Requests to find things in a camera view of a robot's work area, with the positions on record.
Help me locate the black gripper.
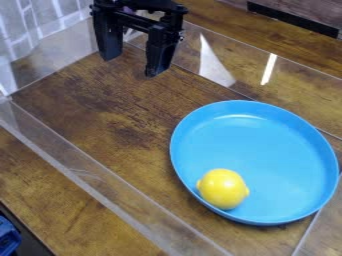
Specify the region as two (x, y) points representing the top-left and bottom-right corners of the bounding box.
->
(90, 0), (189, 77)

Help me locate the blue round tray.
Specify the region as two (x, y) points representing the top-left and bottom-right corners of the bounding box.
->
(170, 100), (340, 226)

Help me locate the yellow lemon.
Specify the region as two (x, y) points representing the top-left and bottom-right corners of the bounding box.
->
(197, 169), (250, 210)

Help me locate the blue plastic object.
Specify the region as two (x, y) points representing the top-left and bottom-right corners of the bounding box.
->
(0, 216), (22, 256)

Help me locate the clear acrylic enclosure wall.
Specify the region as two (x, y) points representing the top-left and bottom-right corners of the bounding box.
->
(0, 21), (342, 256)

